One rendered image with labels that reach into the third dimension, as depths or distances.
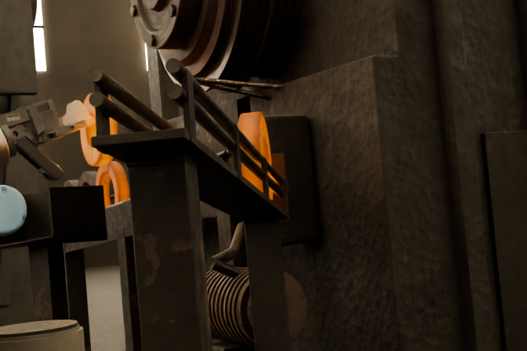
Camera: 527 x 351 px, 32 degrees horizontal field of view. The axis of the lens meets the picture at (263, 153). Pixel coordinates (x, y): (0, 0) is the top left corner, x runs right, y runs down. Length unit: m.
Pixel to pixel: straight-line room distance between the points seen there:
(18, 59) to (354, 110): 3.12
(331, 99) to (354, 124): 0.09
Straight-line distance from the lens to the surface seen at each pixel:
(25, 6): 4.65
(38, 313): 2.32
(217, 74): 1.86
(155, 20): 1.96
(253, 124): 1.37
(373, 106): 1.56
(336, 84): 1.66
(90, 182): 2.72
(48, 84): 12.32
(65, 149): 12.27
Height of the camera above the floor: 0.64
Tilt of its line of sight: 3 degrees up
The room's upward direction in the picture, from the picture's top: 5 degrees counter-clockwise
